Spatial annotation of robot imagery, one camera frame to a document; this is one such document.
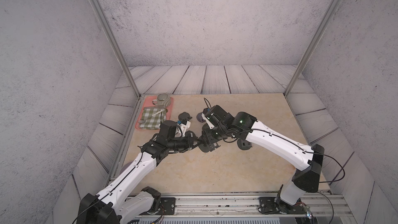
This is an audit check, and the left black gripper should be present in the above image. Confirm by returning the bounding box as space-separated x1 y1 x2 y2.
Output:
166 133 202 153

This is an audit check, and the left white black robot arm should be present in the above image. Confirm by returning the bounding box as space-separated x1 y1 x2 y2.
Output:
73 120 195 224

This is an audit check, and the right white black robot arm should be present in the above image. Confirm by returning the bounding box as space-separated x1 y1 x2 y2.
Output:
197 105 324 205

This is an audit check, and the green checkered cloth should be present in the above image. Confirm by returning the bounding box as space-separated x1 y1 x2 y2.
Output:
138 107 168 130

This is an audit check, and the pink plastic tray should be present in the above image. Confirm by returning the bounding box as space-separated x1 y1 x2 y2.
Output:
135 95 174 130

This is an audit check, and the striped ceramic cup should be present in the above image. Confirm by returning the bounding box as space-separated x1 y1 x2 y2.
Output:
152 93 172 108

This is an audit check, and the purple bowl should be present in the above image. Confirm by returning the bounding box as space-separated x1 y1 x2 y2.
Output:
120 161 132 174

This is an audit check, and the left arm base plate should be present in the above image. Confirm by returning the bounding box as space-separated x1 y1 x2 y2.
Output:
141 197 176 216

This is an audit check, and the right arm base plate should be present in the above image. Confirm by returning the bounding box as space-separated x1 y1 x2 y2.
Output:
258 197 306 215

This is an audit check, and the aluminium rail frame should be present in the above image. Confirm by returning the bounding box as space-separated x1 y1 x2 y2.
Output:
128 192 357 224

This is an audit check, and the right metal corner post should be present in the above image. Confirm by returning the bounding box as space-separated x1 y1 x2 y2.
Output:
284 0 342 98

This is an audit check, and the metal corner post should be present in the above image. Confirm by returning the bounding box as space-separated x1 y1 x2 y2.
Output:
284 0 342 98
89 0 141 98

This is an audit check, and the left metal corner post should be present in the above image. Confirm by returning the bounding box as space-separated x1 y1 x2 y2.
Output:
89 0 141 98

